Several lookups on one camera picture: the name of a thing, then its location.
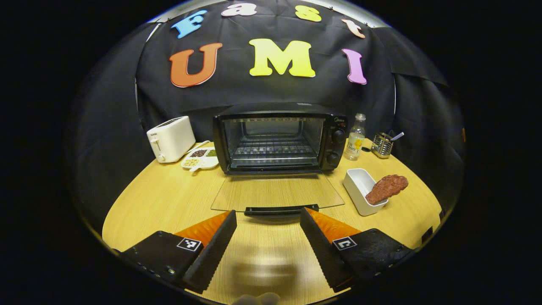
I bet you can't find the white rectangular container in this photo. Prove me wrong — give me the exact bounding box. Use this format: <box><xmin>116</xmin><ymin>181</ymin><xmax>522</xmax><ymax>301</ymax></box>
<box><xmin>343</xmin><ymin>168</ymin><xmax>389</xmax><ymax>216</ymax></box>

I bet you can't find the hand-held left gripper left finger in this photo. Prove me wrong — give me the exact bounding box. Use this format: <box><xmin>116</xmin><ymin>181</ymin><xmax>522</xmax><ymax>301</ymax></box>
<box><xmin>119</xmin><ymin>210</ymin><xmax>238</xmax><ymax>294</ymax></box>

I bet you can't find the black electric oven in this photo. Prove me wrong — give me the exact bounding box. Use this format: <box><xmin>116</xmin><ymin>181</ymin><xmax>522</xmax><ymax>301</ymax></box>
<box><xmin>210</xmin><ymin>102</ymin><xmax>348</xmax><ymax>219</ymax></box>

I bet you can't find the metal wire utensil holder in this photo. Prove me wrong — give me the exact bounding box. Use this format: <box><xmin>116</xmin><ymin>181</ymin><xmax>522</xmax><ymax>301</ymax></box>
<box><xmin>371</xmin><ymin>132</ymin><xmax>394</xmax><ymax>159</ymax></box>

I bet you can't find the brown meat piece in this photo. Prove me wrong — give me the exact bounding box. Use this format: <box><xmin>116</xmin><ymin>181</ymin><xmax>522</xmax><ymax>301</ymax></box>
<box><xmin>365</xmin><ymin>175</ymin><xmax>409</xmax><ymax>205</ymax></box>

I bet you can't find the white toaster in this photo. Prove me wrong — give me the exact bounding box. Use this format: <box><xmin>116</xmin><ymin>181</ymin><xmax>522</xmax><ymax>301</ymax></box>
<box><xmin>147</xmin><ymin>116</ymin><xmax>196</xmax><ymax>164</ymax></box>

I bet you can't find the white toaster cable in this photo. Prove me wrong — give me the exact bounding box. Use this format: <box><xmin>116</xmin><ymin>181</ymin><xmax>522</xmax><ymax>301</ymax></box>
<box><xmin>186</xmin><ymin>140</ymin><xmax>211</xmax><ymax>155</ymax></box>

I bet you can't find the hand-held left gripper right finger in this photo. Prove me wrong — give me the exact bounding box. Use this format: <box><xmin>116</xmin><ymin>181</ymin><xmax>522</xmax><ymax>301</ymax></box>
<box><xmin>300</xmin><ymin>207</ymin><xmax>415</xmax><ymax>293</ymax></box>

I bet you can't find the clear glass bottle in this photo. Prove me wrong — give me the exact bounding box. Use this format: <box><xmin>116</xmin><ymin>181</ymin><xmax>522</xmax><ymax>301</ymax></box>
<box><xmin>344</xmin><ymin>113</ymin><xmax>366</xmax><ymax>161</ymax></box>

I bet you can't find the white divided plate with beans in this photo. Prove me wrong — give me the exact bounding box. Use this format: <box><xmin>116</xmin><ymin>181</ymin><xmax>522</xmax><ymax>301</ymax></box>
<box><xmin>181</xmin><ymin>146</ymin><xmax>219</xmax><ymax>173</ymax></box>

